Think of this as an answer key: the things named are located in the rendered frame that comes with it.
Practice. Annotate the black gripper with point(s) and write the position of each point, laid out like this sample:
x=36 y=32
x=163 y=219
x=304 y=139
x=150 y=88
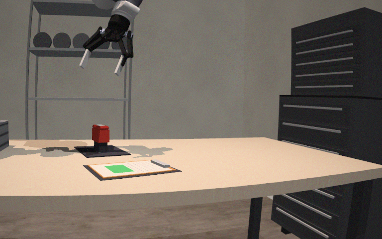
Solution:
x=116 y=30

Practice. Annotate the red and black self-inking stamp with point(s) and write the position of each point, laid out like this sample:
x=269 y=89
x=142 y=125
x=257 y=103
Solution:
x=100 y=136

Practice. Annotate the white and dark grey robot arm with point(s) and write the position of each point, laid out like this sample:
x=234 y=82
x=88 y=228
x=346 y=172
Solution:
x=126 y=8

